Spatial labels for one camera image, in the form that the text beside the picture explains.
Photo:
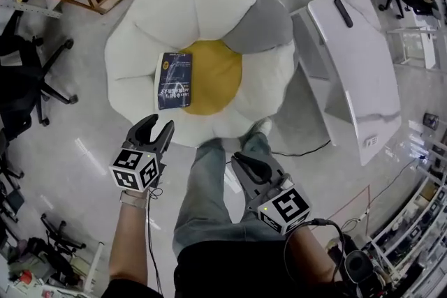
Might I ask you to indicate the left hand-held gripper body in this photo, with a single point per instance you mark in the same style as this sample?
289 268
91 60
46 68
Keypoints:
134 169

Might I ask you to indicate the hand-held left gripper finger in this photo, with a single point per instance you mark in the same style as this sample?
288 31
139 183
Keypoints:
166 137
139 129

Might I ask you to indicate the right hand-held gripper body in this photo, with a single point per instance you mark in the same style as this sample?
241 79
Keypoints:
284 209

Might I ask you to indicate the white remote control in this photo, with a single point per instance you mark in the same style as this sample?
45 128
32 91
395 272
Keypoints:
371 141

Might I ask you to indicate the black remote control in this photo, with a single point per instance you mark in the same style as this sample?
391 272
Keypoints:
344 13

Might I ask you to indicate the white low table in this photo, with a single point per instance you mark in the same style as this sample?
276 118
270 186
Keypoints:
363 63

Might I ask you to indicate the tall black office chair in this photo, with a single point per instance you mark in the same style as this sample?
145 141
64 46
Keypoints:
17 80

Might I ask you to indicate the person's black shirt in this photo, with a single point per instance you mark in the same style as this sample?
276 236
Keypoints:
227 272

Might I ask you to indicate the black phone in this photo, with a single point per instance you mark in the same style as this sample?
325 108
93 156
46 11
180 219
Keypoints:
430 121

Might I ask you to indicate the white flower-shaped floor cushion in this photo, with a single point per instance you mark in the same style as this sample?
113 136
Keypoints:
181 10

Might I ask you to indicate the dark blue book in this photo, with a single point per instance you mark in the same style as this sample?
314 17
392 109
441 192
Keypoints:
174 80

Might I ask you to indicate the person's left leg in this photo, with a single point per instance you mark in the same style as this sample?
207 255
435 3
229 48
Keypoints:
202 192

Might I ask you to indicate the person's right shoe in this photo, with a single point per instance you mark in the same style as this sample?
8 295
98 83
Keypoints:
260 125

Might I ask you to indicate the person's left forearm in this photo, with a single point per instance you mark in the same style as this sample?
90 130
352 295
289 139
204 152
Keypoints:
129 237

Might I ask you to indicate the person's right leg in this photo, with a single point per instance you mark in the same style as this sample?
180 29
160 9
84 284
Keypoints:
256 144

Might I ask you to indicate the person's right forearm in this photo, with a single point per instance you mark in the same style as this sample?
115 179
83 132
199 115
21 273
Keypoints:
314 251

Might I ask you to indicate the small black office chair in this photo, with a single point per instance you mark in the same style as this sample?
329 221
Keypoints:
59 237

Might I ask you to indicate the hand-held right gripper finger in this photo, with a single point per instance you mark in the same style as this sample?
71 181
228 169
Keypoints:
269 167
244 181

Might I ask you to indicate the black waist-worn device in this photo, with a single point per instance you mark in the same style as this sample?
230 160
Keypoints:
356 265

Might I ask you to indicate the person's leg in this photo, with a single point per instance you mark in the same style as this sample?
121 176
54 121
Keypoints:
256 144
202 192

